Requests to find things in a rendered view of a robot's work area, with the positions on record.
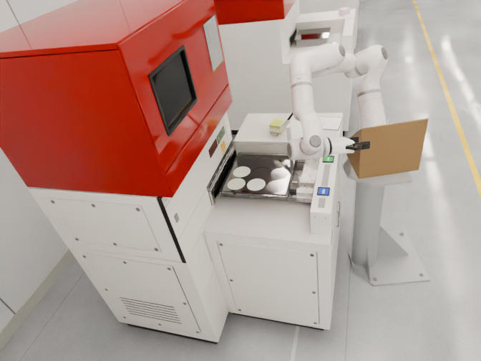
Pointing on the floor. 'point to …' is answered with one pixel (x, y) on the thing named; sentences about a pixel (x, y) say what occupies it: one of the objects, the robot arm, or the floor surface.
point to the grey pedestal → (364, 253)
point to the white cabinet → (278, 275)
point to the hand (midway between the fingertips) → (361, 142)
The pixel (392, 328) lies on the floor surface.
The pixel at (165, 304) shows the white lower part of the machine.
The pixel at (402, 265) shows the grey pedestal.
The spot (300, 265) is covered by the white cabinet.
